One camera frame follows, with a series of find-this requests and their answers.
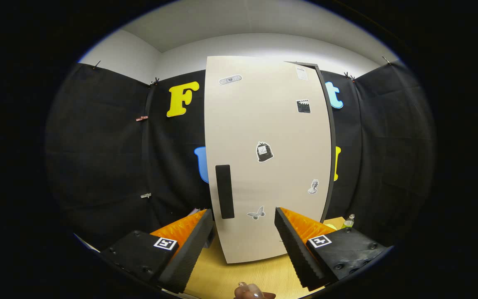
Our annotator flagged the grey shoe cabinet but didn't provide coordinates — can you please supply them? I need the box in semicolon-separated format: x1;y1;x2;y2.
285;61;337;223

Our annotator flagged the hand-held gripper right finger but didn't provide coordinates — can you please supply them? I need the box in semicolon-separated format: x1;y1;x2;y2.
274;207;393;291

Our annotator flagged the beige shoe cabinet door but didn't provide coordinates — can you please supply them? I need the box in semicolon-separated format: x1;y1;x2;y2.
204;55;333;265

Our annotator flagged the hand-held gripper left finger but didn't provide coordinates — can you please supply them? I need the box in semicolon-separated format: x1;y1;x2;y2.
100;209;215;294

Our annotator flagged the black backdrop cloth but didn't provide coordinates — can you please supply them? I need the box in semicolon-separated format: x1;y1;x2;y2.
45;58;437;250

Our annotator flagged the black door handle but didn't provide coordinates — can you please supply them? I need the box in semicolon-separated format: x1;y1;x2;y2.
215;164;235;219

